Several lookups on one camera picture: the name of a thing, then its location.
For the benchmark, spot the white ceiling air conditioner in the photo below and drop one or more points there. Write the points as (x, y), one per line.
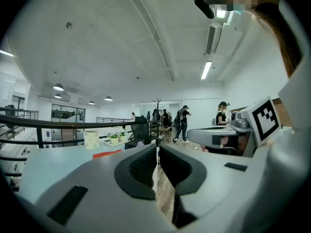
(213, 39)

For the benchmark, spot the white rectangular tray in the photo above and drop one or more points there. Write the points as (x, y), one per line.
(121, 142)

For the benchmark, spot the black office chair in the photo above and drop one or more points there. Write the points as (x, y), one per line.
(139, 130)

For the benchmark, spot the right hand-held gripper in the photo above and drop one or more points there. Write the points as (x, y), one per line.
(264, 120)

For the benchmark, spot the black metal railing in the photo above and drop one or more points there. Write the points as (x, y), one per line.
(60, 124)

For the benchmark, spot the person's light grey shirt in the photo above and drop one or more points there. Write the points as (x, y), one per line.
(296, 105)

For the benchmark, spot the white pot pink flowers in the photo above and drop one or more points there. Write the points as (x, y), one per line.
(113, 140)

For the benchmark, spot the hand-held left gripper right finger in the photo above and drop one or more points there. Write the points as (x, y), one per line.
(218, 186)

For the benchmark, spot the red drawstring bag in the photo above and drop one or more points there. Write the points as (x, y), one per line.
(107, 154)

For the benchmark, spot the ceiling tube light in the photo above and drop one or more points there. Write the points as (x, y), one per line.
(206, 70)
(6, 53)

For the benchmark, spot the black coat rack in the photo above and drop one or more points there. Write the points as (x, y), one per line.
(158, 115)

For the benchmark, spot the round smoke detector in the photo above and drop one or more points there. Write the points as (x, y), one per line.
(69, 25)

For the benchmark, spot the cream patterned round bucket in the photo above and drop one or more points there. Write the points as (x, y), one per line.
(91, 139)

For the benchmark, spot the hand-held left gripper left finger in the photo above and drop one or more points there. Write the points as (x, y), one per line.
(102, 190)

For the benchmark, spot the purple cloth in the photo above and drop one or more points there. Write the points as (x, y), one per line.
(140, 144)

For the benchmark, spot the white ceiling conduit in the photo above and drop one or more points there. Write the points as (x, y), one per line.
(155, 30)

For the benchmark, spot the black head-mounted camera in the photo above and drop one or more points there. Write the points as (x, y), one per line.
(204, 5)

